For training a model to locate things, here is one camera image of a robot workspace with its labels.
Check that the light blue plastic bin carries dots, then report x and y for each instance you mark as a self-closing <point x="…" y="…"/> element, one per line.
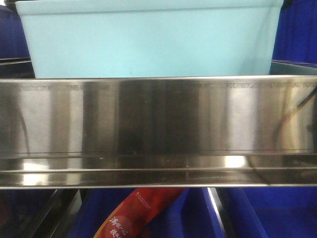
<point x="149" y="38"/>

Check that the dark blue bin lower middle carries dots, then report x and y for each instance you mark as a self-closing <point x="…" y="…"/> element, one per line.
<point x="191" y="215"/>

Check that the dark blue bin upper left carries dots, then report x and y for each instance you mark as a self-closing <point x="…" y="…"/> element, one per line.
<point x="12" y="38"/>

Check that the stainless steel shelf rail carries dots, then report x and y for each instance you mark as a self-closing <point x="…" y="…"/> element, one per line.
<point x="178" y="131"/>

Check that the dark blue bin upper right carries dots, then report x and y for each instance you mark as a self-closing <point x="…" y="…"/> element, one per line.
<point x="296" y="37"/>

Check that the red snack package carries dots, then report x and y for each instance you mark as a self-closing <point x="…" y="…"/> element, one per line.
<point x="136" y="211"/>

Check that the dark blue bin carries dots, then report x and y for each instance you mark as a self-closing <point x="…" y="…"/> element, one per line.
<point x="191" y="215"/>
<point x="12" y="38"/>
<point x="272" y="212"/>
<point x="296" y="37"/>

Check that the dark blue bin lower right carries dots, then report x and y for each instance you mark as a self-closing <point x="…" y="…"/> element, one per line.
<point x="272" y="212"/>

